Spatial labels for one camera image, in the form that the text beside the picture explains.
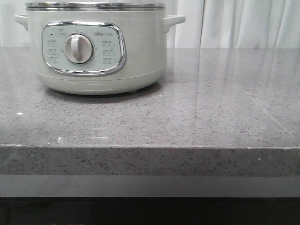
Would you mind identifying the glass pot lid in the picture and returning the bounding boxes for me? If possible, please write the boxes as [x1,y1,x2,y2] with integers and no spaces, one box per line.
[25,2,165,9]

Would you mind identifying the pale green electric pot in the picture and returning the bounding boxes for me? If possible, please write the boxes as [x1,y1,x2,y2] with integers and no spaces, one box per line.
[15,8,186,95]

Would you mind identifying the white curtain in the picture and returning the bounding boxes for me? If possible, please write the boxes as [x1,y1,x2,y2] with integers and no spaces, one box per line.
[0,0,300,49]

